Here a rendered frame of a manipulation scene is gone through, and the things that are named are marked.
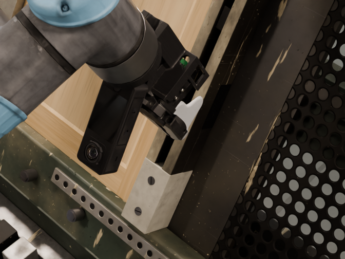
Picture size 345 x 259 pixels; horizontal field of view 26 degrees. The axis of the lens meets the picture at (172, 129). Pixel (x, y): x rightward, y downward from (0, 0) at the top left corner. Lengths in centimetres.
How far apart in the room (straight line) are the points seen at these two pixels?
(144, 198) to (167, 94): 53
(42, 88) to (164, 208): 69
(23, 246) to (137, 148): 33
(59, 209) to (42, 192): 5
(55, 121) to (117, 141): 71
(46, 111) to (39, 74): 86
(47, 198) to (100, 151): 70
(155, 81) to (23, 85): 20
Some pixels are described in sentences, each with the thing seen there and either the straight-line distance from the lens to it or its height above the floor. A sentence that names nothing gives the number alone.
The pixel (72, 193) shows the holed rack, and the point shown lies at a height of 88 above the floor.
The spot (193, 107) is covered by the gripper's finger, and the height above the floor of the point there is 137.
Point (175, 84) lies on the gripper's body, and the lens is 82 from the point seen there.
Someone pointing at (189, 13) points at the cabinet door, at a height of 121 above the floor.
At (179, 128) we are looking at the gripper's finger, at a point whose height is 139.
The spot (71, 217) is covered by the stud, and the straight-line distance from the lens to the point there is 143.
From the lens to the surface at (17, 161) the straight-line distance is 156.
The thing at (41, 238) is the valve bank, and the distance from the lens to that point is 157.
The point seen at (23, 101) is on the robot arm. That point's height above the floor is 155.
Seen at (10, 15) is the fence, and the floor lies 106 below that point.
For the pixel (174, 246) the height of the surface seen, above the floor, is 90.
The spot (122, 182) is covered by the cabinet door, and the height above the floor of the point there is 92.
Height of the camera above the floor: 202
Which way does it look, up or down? 47 degrees down
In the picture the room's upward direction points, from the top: straight up
